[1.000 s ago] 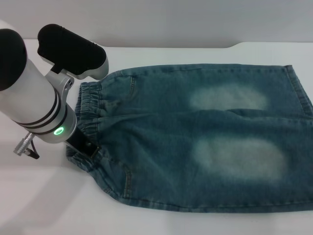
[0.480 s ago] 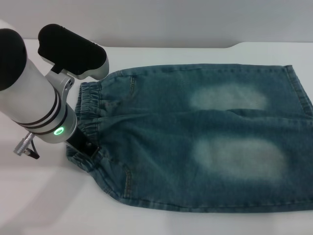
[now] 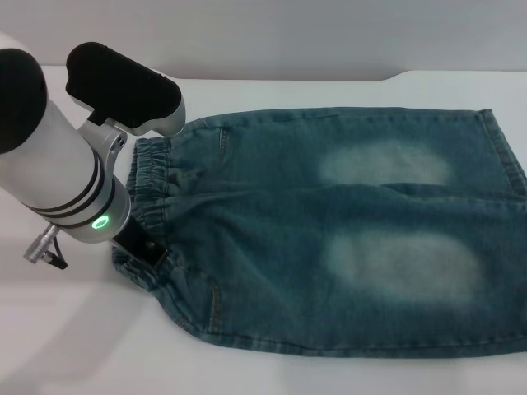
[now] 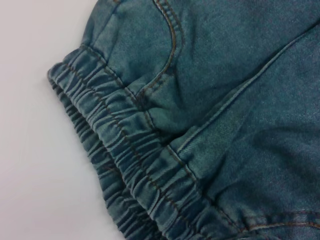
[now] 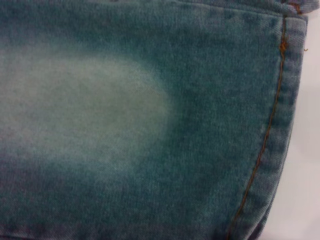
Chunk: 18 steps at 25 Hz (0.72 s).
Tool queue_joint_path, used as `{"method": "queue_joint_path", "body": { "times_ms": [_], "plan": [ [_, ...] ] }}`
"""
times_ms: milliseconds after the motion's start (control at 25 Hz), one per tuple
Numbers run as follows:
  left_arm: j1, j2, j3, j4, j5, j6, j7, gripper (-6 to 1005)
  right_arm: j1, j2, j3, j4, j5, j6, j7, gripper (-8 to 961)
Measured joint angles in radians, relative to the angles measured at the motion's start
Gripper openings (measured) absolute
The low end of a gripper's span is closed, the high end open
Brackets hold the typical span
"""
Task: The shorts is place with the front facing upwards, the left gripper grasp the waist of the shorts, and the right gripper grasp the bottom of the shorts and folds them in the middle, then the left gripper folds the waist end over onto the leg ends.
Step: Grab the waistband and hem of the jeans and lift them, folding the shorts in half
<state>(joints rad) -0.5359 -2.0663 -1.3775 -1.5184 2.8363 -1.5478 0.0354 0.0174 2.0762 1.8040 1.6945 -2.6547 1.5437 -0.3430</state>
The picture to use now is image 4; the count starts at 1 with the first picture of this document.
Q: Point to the blue denim shorts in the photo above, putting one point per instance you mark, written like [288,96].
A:
[200,112]

